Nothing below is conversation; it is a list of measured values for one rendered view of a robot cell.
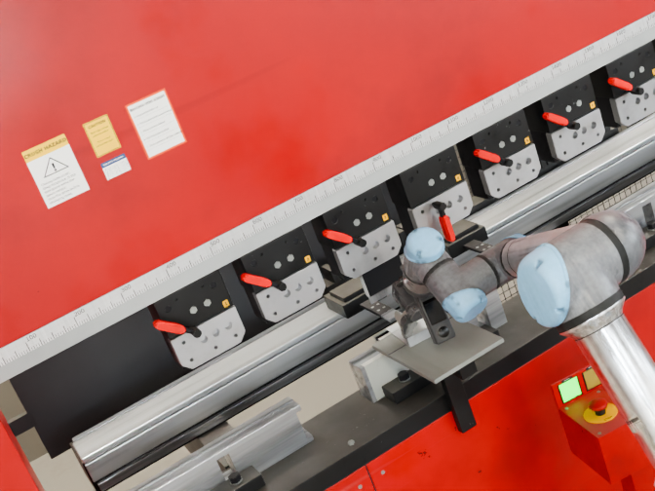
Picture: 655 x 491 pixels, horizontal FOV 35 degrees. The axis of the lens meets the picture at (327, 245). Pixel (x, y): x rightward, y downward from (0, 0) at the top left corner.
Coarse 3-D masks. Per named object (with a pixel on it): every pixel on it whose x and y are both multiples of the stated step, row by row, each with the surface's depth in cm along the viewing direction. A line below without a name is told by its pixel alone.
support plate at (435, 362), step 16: (464, 336) 222; (480, 336) 219; (496, 336) 217; (384, 352) 228; (400, 352) 225; (416, 352) 223; (432, 352) 220; (448, 352) 218; (464, 352) 216; (480, 352) 214; (416, 368) 216; (432, 368) 214; (448, 368) 212
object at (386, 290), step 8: (384, 264) 231; (392, 264) 232; (400, 264) 233; (368, 272) 230; (376, 272) 231; (384, 272) 231; (392, 272) 232; (400, 272) 233; (368, 280) 230; (376, 280) 231; (384, 280) 232; (392, 280) 233; (368, 288) 230; (376, 288) 231; (384, 288) 232; (368, 296) 232; (376, 296) 233; (384, 296) 234
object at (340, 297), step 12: (336, 288) 258; (348, 288) 256; (360, 288) 254; (336, 300) 255; (348, 300) 253; (360, 300) 253; (336, 312) 257; (348, 312) 252; (372, 312) 247; (384, 312) 244
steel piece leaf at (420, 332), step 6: (420, 324) 233; (414, 330) 231; (420, 330) 230; (426, 330) 226; (396, 336) 232; (402, 336) 231; (414, 336) 225; (420, 336) 226; (426, 336) 226; (408, 342) 225; (414, 342) 226
